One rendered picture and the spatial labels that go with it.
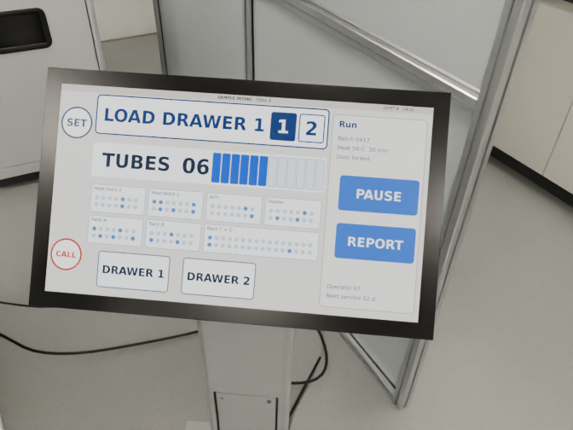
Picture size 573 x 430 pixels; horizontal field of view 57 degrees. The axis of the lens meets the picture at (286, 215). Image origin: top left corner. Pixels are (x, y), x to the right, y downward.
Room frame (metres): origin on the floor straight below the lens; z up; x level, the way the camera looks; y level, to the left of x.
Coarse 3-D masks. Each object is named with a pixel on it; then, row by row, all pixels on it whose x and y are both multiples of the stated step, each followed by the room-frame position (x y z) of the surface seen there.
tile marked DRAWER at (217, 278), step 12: (192, 264) 0.47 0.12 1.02; (204, 264) 0.47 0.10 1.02; (216, 264) 0.47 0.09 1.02; (228, 264) 0.47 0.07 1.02; (240, 264) 0.47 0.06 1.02; (252, 264) 0.47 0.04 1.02; (192, 276) 0.46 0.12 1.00; (204, 276) 0.46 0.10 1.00; (216, 276) 0.46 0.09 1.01; (228, 276) 0.46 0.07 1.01; (240, 276) 0.46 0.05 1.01; (252, 276) 0.46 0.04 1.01; (192, 288) 0.45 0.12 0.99; (204, 288) 0.45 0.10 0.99; (216, 288) 0.45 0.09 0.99; (228, 288) 0.45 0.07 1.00; (240, 288) 0.45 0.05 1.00; (252, 288) 0.45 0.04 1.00
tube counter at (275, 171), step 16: (192, 160) 0.56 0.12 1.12; (208, 160) 0.56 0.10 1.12; (224, 160) 0.56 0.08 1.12; (240, 160) 0.55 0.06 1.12; (256, 160) 0.55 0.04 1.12; (272, 160) 0.55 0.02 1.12; (288, 160) 0.55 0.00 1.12; (304, 160) 0.55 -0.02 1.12; (320, 160) 0.55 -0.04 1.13; (192, 176) 0.54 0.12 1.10; (208, 176) 0.54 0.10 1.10; (224, 176) 0.54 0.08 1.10; (240, 176) 0.54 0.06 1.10; (256, 176) 0.54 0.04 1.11; (272, 176) 0.54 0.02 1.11; (288, 176) 0.54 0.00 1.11; (304, 176) 0.54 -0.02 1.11; (320, 176) 0.54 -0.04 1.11; (320, 192) 0.53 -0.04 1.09
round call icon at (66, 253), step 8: (56, 240) 0.49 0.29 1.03; (64, 240) 0.49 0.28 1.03; (72, 240) 0.49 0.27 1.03; (80, 240) 0.49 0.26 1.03; (56, 248) 0.49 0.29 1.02; (64, 248) 0.49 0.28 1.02; (72, 248) 0.49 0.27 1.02; (80, 248) 0.49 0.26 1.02; (56, 256) 0.48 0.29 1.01; (64, 256) 0.48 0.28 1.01; (72, 256) 0.48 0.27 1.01; (80, 256) 0.48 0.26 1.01; (56, 264) 0.47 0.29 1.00; (64, 264) 0.47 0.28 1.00; (72, 264) 0.47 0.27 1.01; (80, 264) 0.47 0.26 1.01; (80, 272) 0.47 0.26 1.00
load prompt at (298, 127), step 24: (120, 96) 0.61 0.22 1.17; (144, 96) 0.61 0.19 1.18; (96, 120) 0.59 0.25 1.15; (120, 120) 0.59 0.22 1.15; (144, 120) 0.59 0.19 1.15; (168, 120) 0.59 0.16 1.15; (192, 120) 0.59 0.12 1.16; (216, 120) 0.59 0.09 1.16; (240, 120) 0.59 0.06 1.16; (264, 120) 0.59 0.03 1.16; (288, 120) 0.59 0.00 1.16; (312, 120) 0.59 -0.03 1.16; (264, 144) 0.57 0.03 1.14; (288, 144) 0.57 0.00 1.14; (312, 144) 0.57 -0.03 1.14
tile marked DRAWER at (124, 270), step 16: (112, 256) 0.48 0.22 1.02; (128, 256) 0.48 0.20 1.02; (144, 256) 0.48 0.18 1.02; (160, 256) 0.48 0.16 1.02; (96, 272) 0.47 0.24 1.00; (112, 272) 0.47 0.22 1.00; (128, 272) 0.47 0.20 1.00; (144, 272) 0.47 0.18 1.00; (160, 272) 0.46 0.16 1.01; (128, 288) 0.45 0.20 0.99; (144, 288) 0.45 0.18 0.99; (160, 288) 0.45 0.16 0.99
